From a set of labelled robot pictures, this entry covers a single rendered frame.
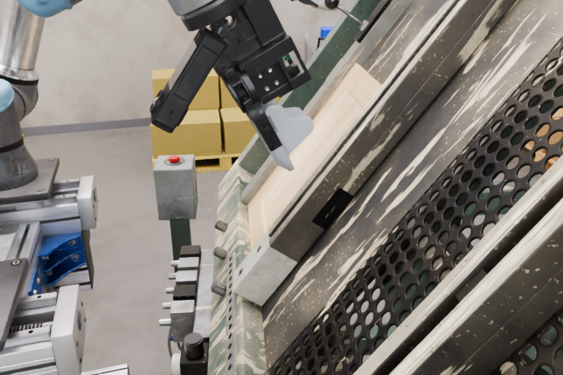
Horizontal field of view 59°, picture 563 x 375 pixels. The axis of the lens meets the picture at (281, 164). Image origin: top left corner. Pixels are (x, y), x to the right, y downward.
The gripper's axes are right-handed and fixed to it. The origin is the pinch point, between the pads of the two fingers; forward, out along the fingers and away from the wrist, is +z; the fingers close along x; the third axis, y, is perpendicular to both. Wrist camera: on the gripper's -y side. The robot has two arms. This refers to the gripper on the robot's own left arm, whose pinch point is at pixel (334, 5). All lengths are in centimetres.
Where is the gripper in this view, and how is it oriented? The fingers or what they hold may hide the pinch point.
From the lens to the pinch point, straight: 135.7
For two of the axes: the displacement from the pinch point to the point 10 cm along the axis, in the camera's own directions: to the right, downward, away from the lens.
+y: -2.9, -1.1, 9.5
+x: -5.1, 8.6, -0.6
